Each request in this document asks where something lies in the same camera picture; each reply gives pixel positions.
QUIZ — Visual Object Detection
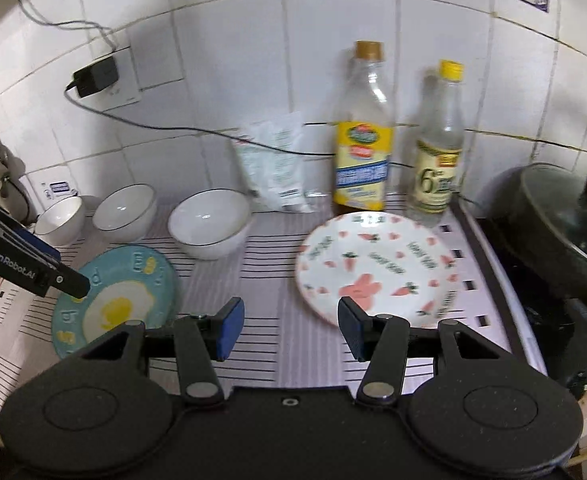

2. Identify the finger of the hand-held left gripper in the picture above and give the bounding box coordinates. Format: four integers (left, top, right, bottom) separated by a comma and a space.
0, 189, 60, 262
48, 262, 92, 297

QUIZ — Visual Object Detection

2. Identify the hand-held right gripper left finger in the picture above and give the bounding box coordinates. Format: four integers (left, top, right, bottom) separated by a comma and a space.
71, 296, 247, 407

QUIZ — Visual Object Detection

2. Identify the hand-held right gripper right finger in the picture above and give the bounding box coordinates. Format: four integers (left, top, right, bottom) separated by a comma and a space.
337, 296, 511, 406

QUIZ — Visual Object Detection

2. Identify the blue fried egg plate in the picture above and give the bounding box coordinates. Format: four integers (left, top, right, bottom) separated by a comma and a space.
52, 245, 178, 359

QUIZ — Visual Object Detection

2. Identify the white carrot print plate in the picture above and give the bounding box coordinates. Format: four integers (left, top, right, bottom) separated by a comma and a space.
295, 211, 461, 329

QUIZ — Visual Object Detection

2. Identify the white ribbed bowl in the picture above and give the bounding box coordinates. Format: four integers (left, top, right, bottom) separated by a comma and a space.
34, 195, 85, 247
92, 184, 158, 243
168, 188, 253, 261

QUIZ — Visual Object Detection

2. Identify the small blue label sticker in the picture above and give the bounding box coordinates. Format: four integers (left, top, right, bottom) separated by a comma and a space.
41, 177, 82, 203

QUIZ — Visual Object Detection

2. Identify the metal ladle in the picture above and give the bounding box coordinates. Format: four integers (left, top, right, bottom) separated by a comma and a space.
0, 90, 29, 226

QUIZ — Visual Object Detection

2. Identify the large yellow label bottle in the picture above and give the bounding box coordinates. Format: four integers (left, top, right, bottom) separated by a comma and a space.
332, 40, 394, 212

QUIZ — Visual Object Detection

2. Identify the slim yellow cap bottle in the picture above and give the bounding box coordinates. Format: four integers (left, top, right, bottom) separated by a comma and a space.
406, 60, 467, 228

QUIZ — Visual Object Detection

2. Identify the black power adapter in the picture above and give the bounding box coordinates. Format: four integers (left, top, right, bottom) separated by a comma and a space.
72, 55, 120, 99

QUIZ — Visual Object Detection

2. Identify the dark cooking pot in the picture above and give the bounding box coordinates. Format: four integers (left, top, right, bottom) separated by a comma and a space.
488, 162, 587, 311

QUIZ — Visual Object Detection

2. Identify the black stove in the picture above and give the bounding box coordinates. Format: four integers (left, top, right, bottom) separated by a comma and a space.
483, 220, 587, 401

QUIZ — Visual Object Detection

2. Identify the glass pot lid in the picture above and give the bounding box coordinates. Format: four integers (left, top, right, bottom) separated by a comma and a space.
518, 165, 587, 273

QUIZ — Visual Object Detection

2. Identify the black cable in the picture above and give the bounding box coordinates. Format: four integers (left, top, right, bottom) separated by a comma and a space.
64, 80, 337, 157

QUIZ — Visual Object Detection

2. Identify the white wall socket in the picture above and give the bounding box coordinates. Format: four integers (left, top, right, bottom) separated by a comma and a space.
71, 45, 142, 111

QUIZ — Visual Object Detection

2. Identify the grey cable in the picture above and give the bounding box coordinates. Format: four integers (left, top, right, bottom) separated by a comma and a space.
15, 0, 119, 53

